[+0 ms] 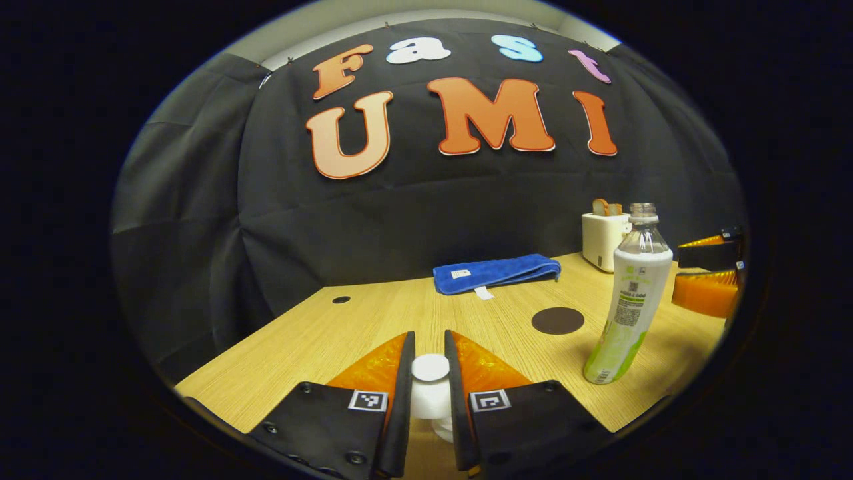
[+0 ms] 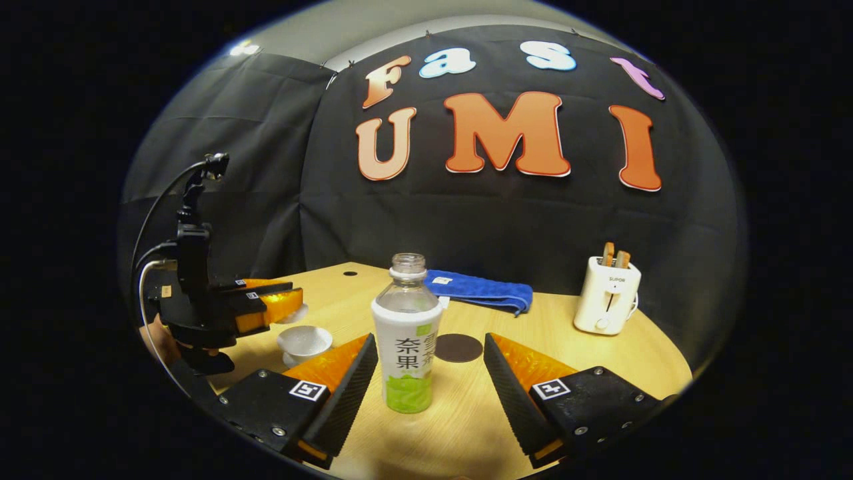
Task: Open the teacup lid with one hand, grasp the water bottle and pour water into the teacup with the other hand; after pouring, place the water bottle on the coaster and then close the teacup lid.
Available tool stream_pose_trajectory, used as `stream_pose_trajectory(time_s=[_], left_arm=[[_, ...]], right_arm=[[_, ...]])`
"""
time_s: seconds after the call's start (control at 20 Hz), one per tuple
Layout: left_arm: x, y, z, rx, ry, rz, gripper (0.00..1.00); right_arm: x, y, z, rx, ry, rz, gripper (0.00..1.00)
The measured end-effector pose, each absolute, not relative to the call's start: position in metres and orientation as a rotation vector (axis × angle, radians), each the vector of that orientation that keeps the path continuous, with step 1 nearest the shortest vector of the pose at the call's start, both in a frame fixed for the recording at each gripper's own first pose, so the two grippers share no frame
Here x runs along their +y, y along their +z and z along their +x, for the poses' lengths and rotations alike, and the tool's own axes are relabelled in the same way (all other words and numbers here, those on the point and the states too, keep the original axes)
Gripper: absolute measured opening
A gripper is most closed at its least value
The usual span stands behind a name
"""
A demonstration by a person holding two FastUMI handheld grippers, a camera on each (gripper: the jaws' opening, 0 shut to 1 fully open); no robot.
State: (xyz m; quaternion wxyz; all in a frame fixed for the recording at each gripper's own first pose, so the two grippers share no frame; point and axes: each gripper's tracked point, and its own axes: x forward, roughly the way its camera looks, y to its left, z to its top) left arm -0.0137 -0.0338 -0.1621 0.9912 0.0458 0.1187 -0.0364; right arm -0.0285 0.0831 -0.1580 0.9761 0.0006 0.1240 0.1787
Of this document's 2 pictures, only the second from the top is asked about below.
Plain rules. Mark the white toaster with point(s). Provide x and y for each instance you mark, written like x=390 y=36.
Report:
x=606 y=300

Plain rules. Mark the clear water bottle white label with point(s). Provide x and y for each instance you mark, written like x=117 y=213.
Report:
x=406 y=333

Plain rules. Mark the white teacup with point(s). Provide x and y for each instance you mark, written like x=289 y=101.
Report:
x=304 y=340

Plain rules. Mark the dark brown round coaster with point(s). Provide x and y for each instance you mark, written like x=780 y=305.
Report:
x=460 y=348

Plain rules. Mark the blue folded towel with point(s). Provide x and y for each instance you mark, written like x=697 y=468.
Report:
x=480 y=290

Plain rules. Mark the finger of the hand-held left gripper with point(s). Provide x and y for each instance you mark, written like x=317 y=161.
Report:
x=263 y=286
x=273 y=308

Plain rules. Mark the white saucer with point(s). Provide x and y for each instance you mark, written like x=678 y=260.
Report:
x=291 y=362

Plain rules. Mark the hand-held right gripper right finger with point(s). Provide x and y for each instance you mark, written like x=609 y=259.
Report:
x=513 y=400

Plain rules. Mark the brown toast slice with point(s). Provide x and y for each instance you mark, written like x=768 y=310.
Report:
x=608 y=254
x=622 y=259

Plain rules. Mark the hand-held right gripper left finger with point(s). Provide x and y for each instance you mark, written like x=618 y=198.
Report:
x=346 y=400

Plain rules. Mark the ceiling light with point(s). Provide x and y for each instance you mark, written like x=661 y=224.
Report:
x=244 y=48

